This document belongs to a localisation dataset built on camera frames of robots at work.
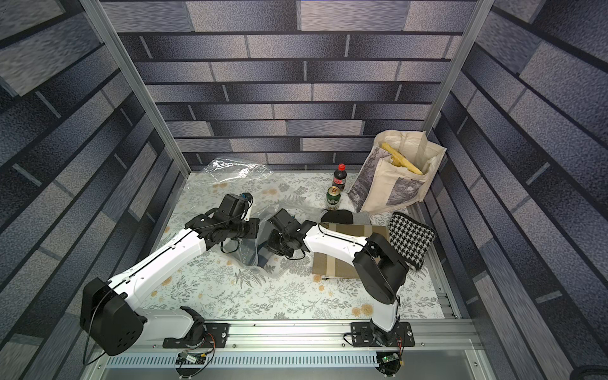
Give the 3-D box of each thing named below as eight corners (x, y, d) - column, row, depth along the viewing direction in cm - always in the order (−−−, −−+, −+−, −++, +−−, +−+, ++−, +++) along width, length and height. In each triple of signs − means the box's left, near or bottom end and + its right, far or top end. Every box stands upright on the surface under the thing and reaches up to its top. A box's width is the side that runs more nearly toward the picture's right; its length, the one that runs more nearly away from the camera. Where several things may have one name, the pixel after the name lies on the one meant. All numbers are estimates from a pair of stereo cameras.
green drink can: (326, 211, 106) (328, 198, 99) (325, 200, 111) (327, 186, 103) (339, 211, 106) (341, 198, 99) (337, 200, 111) (340, 186, 103)
